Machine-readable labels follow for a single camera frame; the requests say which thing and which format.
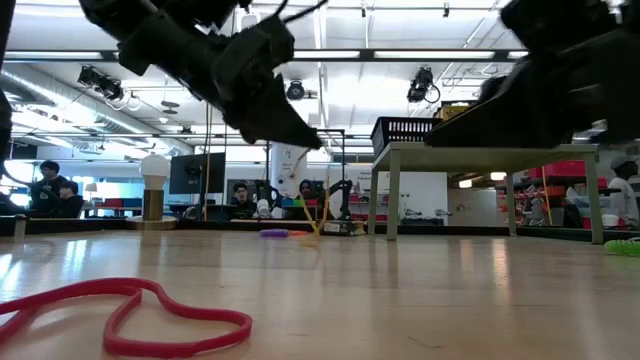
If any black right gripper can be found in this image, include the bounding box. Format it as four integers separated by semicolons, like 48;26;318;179
423;27;640;149

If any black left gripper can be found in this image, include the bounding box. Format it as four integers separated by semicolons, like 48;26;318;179
118;9;324;151

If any yellow green crayon box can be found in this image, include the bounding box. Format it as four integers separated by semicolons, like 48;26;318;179
322;219;369;237
433;101;477;122

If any black slotted plastic basket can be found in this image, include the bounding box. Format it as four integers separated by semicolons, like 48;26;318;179
369;116;445;157

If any yellow rubber band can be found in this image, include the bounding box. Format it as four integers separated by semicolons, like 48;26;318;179
298;164;333;239

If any green coil wristband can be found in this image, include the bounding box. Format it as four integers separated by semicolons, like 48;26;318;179
603;237;640;258

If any red rubber band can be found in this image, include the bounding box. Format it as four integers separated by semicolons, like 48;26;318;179
0;277;254;360

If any white cylindrical column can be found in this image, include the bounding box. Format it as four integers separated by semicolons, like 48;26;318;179
269;142;310;216

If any green perforated metal shelf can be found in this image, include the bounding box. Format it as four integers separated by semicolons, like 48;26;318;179
367;141;604;246

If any red storage bin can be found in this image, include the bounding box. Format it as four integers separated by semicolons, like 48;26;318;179
529;159;609;190

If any person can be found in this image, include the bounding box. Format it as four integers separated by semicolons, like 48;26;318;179
606;154;640;227
28;159;70;217
55;180;85;219
229;181;259;221
294;178;324;221

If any ceiling light strip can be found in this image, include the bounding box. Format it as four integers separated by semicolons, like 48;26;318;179
373;49;497;60
3;50;105;61
293;49;362;60

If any black computer monitor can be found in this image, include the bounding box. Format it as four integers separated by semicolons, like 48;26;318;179
168;152;227;197

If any white globe lamp wooden base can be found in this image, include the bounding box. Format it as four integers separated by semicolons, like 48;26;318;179
125;153;179;231

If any black ceiling camera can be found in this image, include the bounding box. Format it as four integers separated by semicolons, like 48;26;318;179
406;66;442;105
285;79;306;101
76;65;126;102

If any black metal rack frame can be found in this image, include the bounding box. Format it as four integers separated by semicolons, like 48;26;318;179
264;127;347;221

